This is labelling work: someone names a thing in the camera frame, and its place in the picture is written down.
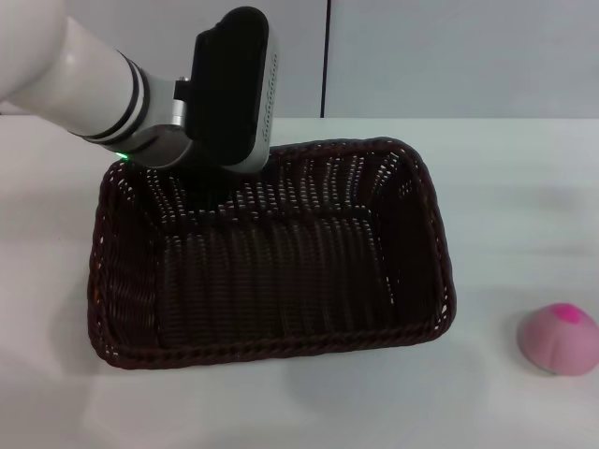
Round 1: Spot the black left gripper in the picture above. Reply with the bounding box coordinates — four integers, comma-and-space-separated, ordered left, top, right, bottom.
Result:
180, 161, 235, 210

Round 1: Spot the dark brown woven basket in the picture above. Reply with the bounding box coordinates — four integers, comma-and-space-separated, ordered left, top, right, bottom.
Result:
86, 136, 458, 371

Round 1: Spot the pink toy peach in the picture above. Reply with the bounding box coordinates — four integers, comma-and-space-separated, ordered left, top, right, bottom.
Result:
517, 302, 599, 377

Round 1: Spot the black and white wrist camera box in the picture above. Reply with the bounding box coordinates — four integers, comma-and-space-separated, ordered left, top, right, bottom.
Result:
183, 6, 281, 175

